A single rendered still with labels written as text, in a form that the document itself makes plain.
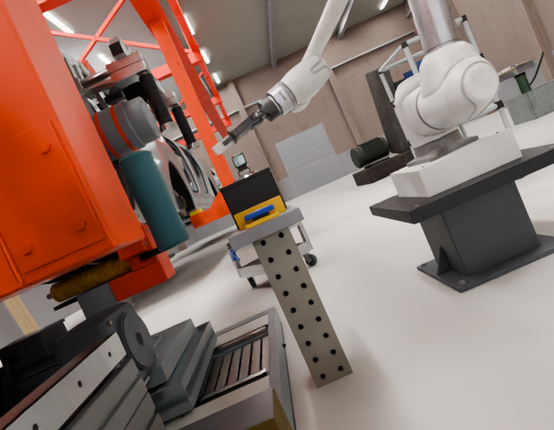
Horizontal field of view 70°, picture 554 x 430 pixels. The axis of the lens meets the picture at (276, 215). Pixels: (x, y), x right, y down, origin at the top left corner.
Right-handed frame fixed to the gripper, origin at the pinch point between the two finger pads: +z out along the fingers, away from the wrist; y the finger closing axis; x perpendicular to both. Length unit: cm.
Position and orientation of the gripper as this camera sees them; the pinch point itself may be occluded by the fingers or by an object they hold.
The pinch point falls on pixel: (223, 145)
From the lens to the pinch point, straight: 126.1
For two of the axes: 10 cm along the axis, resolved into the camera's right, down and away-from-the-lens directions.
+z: -7.7, 6.4, -0.8
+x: 6.3, 7.7, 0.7
